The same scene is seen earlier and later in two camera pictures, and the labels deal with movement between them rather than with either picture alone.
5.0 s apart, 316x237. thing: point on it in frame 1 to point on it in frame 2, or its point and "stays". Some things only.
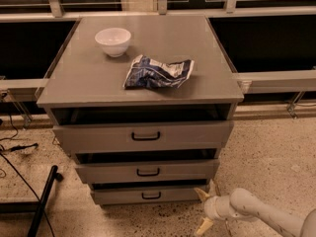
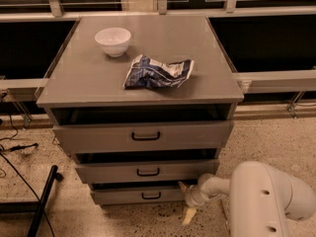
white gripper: [210, 207] to [192, 197]
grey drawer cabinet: [144, 105] stays
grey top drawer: [106, 137] stays
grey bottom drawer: [147, 195] stays
